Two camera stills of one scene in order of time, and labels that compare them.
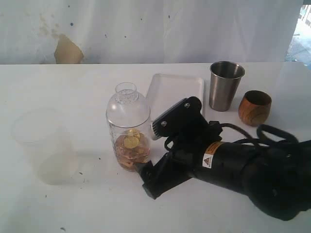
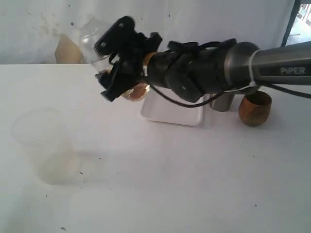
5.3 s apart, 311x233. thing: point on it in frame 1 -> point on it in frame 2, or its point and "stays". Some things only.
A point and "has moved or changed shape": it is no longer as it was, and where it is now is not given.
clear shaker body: (132, 145) -> (101, 61)
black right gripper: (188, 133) -> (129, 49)
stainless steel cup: (225, 78) has moved or changed shape
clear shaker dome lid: (128, 108) -> (88, 32)
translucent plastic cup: (45, 134) stays
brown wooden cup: (254, 108) stays
